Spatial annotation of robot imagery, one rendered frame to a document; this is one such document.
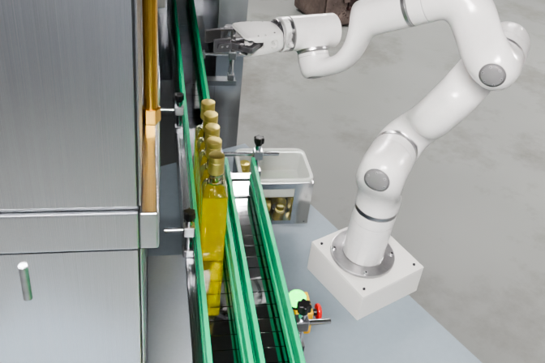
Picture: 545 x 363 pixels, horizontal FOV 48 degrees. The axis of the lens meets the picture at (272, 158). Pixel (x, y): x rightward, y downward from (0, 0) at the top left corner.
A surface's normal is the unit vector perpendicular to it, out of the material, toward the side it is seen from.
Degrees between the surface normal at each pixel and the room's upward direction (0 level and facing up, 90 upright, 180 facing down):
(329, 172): 0
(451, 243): 0
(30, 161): 90
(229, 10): 90
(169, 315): 0
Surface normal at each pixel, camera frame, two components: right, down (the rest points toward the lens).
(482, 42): -0.58, -0.25
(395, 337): 0.10, -0.83
